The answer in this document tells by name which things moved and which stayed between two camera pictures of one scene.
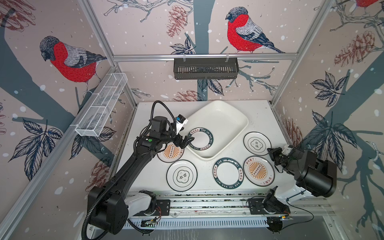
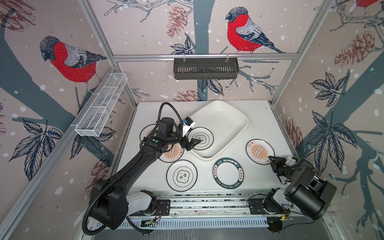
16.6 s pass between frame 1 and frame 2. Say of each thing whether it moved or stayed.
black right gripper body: moved
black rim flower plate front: stayed
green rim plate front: stayed
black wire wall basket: stayed
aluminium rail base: stayed
